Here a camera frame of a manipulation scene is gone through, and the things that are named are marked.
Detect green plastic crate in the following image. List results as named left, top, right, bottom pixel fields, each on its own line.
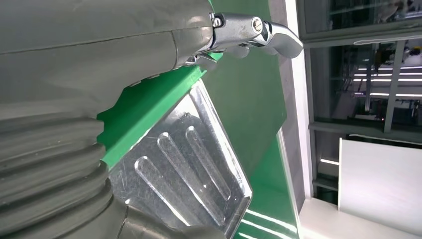
left=96, top=52, right=225, bottom=169

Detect white electronic scale steel tray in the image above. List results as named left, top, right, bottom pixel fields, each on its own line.
left=108, top=79, right=254, bottom=239

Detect white board panel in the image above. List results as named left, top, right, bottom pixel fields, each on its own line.
left=337, top=137, right=422, bottom=238

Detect grey framed window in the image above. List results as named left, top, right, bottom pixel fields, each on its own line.
left=297, top=0, right=422, bottom=200

